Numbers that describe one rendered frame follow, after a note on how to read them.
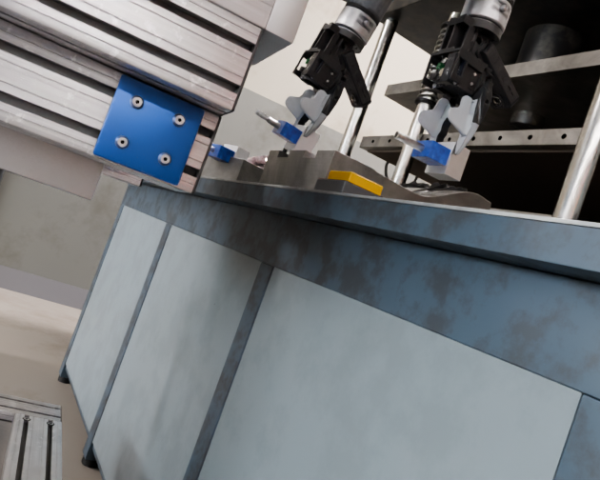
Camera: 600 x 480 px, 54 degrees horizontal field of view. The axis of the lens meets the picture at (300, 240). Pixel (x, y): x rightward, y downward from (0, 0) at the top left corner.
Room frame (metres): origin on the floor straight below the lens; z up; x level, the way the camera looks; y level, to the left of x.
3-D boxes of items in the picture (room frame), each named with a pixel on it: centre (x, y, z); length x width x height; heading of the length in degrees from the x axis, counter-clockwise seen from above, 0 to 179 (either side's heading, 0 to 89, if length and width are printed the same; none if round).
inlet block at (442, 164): (0.93, -0.14, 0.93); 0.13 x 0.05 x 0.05; 119
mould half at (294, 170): (1.20, -0.16, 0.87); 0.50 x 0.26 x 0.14; 119
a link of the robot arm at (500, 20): (0.93, -0.16, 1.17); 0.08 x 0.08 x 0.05
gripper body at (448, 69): (0.93, -0.15, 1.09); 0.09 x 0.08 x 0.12; 119
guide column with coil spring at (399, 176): (2.13, -0.27, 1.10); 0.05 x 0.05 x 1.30
